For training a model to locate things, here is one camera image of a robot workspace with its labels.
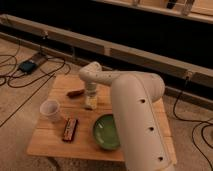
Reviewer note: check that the reddish brown sausage toy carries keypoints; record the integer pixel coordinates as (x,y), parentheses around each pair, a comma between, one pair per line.
(75,93)

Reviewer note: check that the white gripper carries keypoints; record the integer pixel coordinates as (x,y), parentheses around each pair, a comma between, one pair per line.
(91,90)

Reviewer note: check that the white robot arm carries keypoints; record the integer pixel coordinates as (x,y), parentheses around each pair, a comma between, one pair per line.
(132,96)

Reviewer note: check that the white paper cup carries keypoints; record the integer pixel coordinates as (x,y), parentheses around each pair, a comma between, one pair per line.
(51,109)

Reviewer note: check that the white sponge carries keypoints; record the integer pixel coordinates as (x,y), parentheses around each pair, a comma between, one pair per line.
(90,103)

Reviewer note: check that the green ceramic bowl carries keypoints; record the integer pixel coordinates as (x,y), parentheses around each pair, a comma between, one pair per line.
(105,133)

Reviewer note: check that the black power adapter box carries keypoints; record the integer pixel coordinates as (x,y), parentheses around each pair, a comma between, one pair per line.
(27,67)

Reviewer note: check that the red black rectangular box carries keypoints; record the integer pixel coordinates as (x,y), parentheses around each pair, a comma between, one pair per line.
(69,130)

